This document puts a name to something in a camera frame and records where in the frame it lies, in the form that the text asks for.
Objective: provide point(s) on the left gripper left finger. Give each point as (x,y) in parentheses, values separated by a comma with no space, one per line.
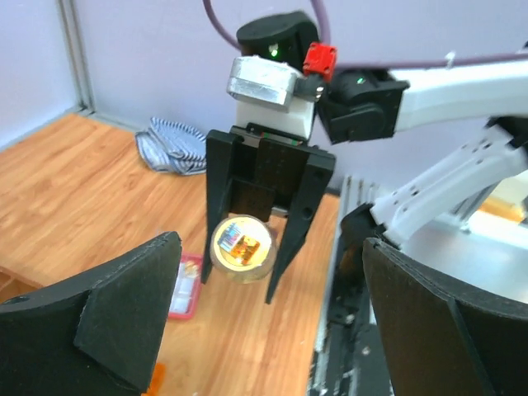
(95,333)

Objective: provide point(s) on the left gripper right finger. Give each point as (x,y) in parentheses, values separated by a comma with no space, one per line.
(441,335)

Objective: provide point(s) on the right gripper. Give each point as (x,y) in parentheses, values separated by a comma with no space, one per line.
(271,169)

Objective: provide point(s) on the pink pill organizer box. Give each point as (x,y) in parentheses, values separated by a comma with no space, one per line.
(187,288)

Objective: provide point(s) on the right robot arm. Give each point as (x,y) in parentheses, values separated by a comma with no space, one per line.
(365,102)

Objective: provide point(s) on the orange pill box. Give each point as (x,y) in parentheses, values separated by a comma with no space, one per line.
(156,383)

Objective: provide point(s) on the wooden compartment tray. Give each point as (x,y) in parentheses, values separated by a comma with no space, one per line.
(18,281)

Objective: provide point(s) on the striped cloth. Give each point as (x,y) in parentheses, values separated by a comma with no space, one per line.
(173,147)

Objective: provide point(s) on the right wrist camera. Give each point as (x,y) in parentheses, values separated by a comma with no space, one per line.
(265,94)

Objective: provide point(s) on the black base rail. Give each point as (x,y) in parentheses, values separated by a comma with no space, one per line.
(348,357)

